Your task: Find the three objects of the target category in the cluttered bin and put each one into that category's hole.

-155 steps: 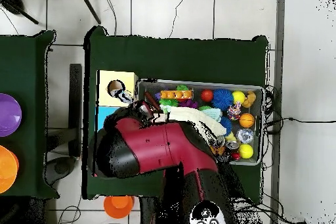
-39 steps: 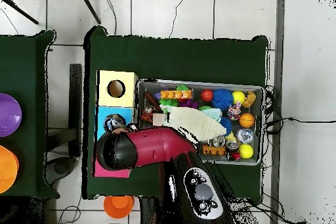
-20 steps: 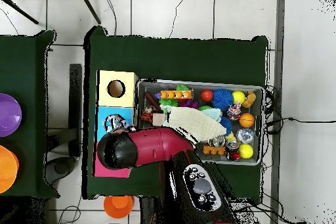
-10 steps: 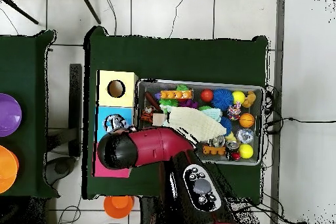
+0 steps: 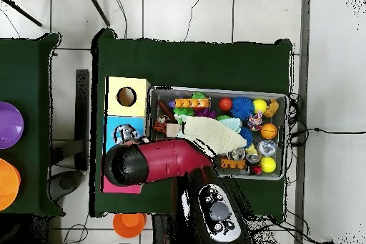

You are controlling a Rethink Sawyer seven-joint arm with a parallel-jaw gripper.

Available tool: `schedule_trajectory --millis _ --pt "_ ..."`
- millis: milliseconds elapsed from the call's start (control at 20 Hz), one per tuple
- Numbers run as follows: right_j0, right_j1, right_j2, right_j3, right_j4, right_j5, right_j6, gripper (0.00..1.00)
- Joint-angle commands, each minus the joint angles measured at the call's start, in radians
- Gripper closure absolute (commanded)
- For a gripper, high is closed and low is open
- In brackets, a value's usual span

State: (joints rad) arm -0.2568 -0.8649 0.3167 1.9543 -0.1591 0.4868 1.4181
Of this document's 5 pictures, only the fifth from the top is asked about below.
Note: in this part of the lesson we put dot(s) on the cream knitted cloth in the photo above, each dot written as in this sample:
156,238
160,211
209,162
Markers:
211,135

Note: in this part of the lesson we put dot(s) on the mint knitted cloth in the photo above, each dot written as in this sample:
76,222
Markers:
233,125

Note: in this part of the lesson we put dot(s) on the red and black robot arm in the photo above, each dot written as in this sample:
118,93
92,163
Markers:
171,158

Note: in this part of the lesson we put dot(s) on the silver mesh bin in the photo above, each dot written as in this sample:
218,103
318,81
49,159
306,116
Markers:
217,93

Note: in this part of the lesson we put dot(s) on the wooden box with three holes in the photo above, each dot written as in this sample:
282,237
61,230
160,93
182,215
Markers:
140,106

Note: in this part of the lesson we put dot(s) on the plain wooden cube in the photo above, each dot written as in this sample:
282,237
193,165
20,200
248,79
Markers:
172,130

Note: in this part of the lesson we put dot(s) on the orange toy building block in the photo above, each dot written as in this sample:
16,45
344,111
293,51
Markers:
192,103

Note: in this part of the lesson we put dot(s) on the tiger striped plush toy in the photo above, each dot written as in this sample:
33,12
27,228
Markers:
160,125

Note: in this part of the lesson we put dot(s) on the dark green table cloth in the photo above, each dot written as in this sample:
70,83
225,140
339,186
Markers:
186,63
28,83

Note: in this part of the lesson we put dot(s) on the blue spiky rubber ball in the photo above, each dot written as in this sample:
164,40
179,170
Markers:
241,108

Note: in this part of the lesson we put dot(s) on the yellow smooth ball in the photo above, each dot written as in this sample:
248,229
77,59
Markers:
259,106

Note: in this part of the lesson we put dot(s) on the crushed red drink can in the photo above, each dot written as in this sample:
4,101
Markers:
253,159

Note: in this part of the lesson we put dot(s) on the orange toy basketball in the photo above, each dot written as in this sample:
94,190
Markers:
268,131

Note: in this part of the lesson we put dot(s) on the orange plastic cup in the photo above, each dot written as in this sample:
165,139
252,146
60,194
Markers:
128,225

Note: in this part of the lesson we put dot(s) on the purple plastic plate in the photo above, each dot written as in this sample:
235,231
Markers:
10,125

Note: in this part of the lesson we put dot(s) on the orange plastic bowl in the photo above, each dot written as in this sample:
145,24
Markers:
7,184

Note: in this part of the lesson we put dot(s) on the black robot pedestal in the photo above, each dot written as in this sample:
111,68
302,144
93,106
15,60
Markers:
161,232

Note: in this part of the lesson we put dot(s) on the black metal frame legs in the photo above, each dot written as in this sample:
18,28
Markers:
98,9

